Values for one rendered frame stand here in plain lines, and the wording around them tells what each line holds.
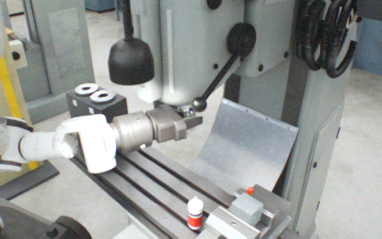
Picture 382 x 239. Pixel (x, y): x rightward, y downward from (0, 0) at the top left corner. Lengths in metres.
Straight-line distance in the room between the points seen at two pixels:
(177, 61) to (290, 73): 0.48
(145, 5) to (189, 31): 0.09
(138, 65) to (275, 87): 0.66
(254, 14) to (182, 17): 0.19
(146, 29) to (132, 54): 0.14
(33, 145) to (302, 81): 0.77
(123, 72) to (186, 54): 0.17
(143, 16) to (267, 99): 0.62
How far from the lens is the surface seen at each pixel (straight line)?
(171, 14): 0.58
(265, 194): 0.92
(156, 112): 0.76
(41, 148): 0.79
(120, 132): 0.69
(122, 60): 0.46
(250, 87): 1.10
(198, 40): 0.59
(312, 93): 1.01
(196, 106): 0.57
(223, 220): 0.78
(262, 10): 0.70
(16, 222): 1.59
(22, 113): 2.50
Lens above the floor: 1.65
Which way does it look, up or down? 30 degrees down
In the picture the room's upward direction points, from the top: straight up
